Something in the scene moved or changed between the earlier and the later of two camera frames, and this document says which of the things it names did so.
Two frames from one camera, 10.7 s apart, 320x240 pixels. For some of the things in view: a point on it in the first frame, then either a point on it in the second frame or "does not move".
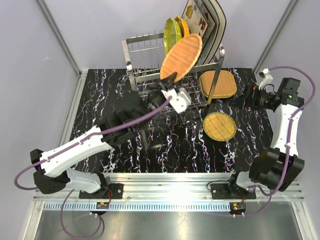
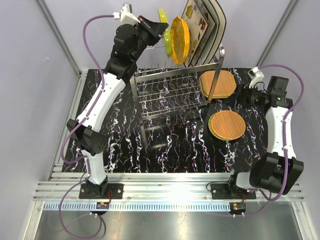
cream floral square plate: (199, 18) does not move
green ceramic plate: (172, 34) to (167, 36)
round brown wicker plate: (181, 56) to (228, 125)
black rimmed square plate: (220, 15) does not move
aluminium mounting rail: (166, 186) does not move
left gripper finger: (168, 81) to (156, 28)
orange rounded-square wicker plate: (226, 86) does not move
